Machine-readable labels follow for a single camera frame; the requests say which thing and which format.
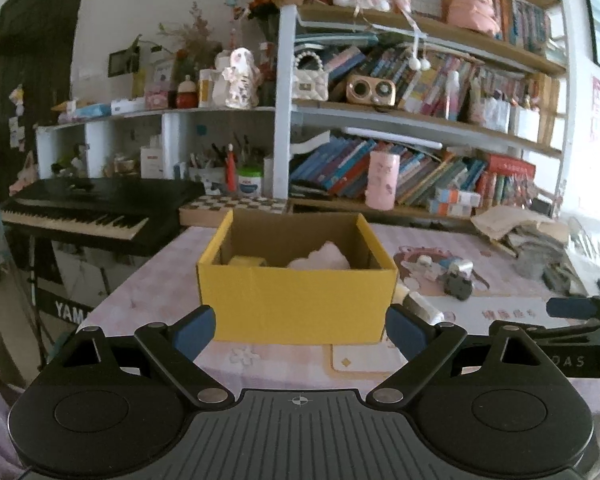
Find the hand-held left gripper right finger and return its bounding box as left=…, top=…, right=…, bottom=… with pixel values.
left=365, top=305, right=548, bottom=409

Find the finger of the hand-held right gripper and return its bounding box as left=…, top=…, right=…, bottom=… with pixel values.
left=527, top=317, right=600, bottom=350
left=547, top=295, right=600, bottom=321

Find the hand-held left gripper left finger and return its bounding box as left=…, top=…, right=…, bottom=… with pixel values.
left=55, top=305, right=233, bottom=409

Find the white tube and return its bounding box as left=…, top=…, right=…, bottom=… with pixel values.
left=402, top=291, right=446, bottom=326

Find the yellow cardboard box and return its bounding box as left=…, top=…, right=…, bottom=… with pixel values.
left=196, top=210, right=399, bottom=346

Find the pink checked cloth desktop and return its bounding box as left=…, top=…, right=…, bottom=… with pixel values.
left=75, top=224, right=600, bottom=411

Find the pile of papers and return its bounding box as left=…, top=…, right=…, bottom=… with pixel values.
left=471, top=205, right=572, bottom=281

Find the checkered board box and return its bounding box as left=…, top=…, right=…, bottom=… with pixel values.
left=179, top=195, right=288, bottom=227

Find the black keyboard stand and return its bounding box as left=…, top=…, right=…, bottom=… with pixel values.
left=10, top=237, right=112, bottom=361

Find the stack of small white boxes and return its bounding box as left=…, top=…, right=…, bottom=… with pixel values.
left=428, top=187, right=481, bottom=217

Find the red book box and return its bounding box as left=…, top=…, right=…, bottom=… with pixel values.
left=480, top=154, right=537, bottom=208

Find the pink printed tumbler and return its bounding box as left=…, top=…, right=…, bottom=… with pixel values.
left=365, top=150, right=401, bottom=211

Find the white jar blue label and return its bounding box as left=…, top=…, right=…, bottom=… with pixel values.
left=237, top=166, right=264, bottom=199

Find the pen holder with pens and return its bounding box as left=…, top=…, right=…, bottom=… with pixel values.
left=189, top=135, right=226, bottom=194

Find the black keyboard piano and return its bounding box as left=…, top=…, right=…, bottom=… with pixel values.
left=0, top=177, right=206, bottom=257

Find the red glue bottle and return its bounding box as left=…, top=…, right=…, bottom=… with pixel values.
left=225, top=144, right=238, bottom=194

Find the white bottle red label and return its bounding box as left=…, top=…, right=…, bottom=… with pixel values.
left=140, top=135, right=164, bottom=179

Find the leaning row of books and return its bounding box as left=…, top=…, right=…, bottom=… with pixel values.
left=289, top=135, right=486, bottom=206

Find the white storage box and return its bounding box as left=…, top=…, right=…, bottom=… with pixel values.
left=511, top=106, right=541, bottom=143

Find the white shelf unit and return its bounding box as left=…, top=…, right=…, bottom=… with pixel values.
left=35, top=106, right=276, bottom=196

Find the white paper bag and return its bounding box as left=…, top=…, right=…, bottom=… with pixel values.
left=480, top=95, right=511, bottom=133

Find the red round bottle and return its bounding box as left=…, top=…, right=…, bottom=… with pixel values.
left=176, top=75, right=199, bottom=109

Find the flat white box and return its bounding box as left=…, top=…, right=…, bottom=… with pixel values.
left=111, top=97, right=146, bottom=114

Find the small pink box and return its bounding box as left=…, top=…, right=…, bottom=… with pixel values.
left=145, top=85, right=170, bottom=110

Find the wooden retro speaker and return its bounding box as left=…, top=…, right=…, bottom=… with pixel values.
left=346, top=75, right=396, bottom=109

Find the white yellow carton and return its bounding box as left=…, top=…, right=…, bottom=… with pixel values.
left=198, top=68, right=224, bottom=108

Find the blue tissue pack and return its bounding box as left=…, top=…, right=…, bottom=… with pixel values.
left=72, top=102, right=112, bottom=119

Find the white astronaut figurine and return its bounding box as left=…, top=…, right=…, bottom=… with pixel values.
left=222, top=47, right=261, bottom=109

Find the upright row of books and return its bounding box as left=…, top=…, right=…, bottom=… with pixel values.
left=325, top=45, right=481, bottom=116

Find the white quilted handbag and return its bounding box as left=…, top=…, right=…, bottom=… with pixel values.
left=293, top=51, right=329, bottom=102

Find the row of dark books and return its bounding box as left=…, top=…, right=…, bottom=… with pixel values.
left=495, top=0, right=553, bottom=56

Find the red flower vase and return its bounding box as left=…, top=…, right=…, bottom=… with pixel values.
left=245, top=0, right=281, bottom=107

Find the dried flower bouquet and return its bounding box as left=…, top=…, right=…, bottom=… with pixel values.
left=160, top=2, right=223, bottom=68

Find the dark door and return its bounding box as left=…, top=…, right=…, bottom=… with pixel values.
left=0, top=0, right=91, bottom=206

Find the pink plush head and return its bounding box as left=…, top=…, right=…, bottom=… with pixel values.
left=446, top=0, right=501, bottom=36

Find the white wire rack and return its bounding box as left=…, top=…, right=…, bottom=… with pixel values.
left=570, top=220, right=600, bottom=281

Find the white frame wooden bookshelf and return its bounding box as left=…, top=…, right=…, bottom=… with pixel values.
left=272, top=0, right=572, bottom=213

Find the black picture frame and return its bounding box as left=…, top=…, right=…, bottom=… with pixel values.
left=108, top=45, right=143, bottom=79

